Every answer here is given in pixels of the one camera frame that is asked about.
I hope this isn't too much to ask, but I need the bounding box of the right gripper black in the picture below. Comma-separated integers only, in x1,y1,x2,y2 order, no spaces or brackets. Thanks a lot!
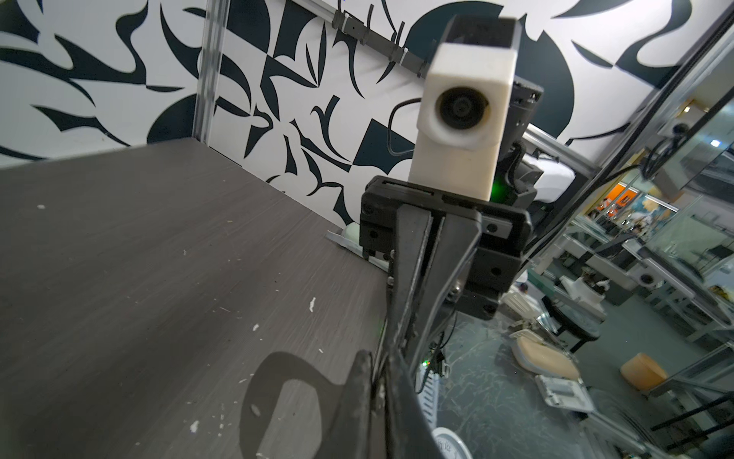
359,176,533,373

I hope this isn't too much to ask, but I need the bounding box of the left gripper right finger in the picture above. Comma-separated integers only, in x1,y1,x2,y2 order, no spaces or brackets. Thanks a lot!
383,352,443,459

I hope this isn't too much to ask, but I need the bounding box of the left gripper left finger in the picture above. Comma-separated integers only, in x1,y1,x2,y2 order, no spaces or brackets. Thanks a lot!
315,350,378,459

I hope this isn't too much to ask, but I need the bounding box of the white alarm clock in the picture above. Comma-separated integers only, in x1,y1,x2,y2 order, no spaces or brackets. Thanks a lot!
432,426,473,459

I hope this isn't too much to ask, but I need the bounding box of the pale green case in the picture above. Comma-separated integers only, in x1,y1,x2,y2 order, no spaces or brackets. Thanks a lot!
326,223,388,273

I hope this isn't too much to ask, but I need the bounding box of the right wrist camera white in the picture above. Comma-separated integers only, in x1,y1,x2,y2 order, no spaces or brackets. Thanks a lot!
408,15,522,201

